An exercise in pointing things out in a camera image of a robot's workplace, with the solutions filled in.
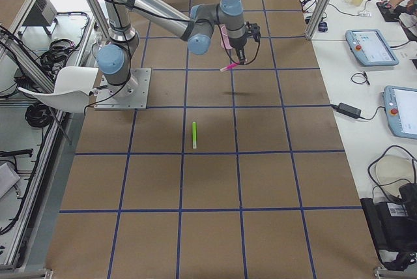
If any grey box device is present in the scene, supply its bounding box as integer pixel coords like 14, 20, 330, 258
22, 0, 57, 36

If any black laptop charger brick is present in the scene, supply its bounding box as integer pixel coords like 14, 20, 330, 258
337, 103, 362, 119

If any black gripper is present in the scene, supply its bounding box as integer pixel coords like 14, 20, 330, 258
230, 39, 246, 65

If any pink mesh cup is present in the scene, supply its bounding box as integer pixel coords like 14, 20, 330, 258
220, 25, 233, 50

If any pink pen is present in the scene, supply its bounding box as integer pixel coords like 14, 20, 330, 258
220, 63, 240, 72

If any black device with label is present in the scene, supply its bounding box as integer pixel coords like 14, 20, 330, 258
360, 183, 416, 271

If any aluminium frame post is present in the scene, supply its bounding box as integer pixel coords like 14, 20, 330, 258
304, 0, 342, 41

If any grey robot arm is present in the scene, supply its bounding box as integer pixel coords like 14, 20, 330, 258
98, 0, 249, 98

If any blue teach pendant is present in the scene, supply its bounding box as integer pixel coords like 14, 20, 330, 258
345, 29, 399, 66
382, 85, 416, 139

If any white plastic chair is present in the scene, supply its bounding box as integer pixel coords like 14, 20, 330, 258
18, 66, 98, 113

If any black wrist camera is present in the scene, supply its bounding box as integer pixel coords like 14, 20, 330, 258
246, 22, 261, 43

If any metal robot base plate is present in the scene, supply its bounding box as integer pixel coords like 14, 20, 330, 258
94, 68, 152, 110

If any white round plate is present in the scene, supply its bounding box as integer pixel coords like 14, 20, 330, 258
375, 155, 414, 186

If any green pen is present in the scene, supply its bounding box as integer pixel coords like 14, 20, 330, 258
192, 121, 197, 149

